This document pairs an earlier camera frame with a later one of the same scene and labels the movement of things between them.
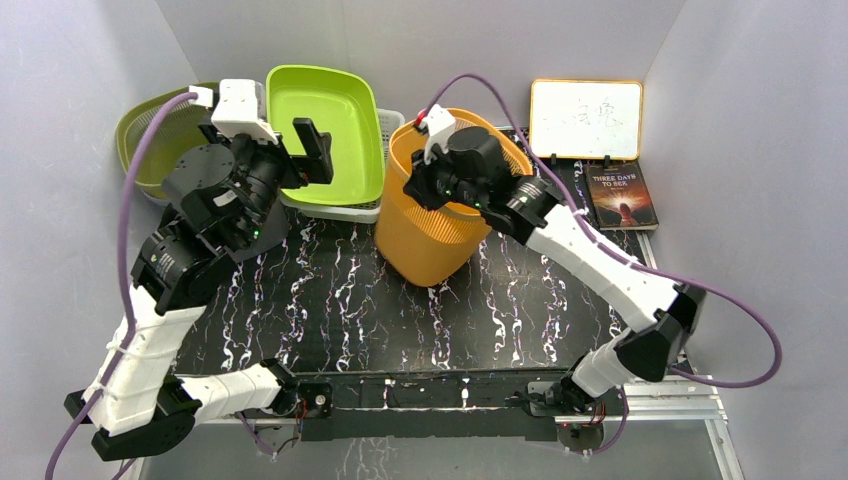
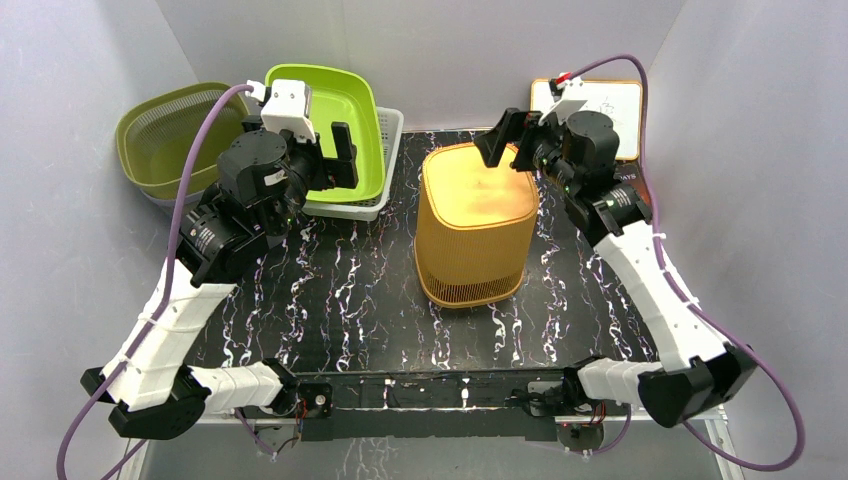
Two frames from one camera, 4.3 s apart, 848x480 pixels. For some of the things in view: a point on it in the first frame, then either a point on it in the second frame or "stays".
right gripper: [418, 184] -> [494, 142]
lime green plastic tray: [342, 105] stays
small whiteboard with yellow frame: [587, 119] stays
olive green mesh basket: [177, 133] stays
